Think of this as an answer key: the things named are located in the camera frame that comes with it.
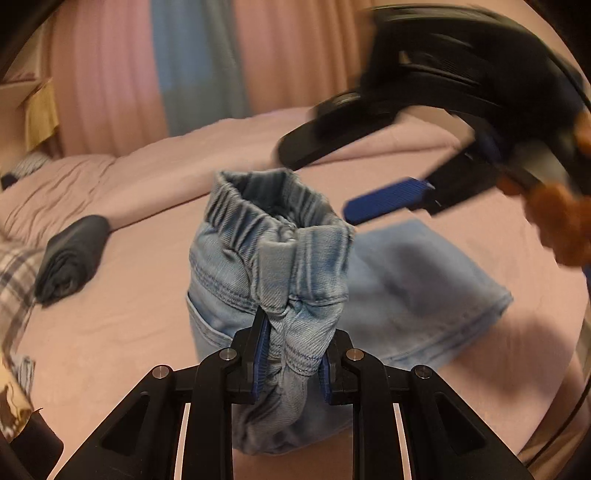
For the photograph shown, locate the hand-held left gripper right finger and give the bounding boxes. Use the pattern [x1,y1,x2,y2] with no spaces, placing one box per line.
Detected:
[318,330,536,480]

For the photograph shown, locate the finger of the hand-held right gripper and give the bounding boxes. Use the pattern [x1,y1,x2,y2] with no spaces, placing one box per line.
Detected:
[277,92,416,169]
[344,138,502,227]

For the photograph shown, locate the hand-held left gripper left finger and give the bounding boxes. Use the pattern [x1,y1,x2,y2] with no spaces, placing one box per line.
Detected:
[53,309,271,480]

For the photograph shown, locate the light blue denim pants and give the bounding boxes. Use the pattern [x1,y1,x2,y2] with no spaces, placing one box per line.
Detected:
[187,168,514,455]

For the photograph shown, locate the pink curtain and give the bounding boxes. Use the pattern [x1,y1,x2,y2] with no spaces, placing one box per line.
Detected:
[48,0,169,158]
[233,0,384,121]

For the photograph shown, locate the blue curtain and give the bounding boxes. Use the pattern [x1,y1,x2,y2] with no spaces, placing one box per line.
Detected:
[150,0,252,137]

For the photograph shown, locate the pink duvet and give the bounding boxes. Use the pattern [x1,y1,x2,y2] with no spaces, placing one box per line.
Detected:
[0,106,467,236]

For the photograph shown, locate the folded dark denim jeans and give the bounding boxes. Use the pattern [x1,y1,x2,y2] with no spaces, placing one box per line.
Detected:
[34,215,110,305]

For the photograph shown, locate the plaid pillow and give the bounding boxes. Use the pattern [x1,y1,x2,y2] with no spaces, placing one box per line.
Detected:
[0,237,44,365]

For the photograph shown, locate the yellow fringed cloth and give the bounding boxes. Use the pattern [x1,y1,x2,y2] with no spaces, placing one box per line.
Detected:
[25,78,61,151]

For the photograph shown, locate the checked blue white cloth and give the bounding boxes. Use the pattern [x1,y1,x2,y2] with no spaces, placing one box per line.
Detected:
[14,152,49,178]

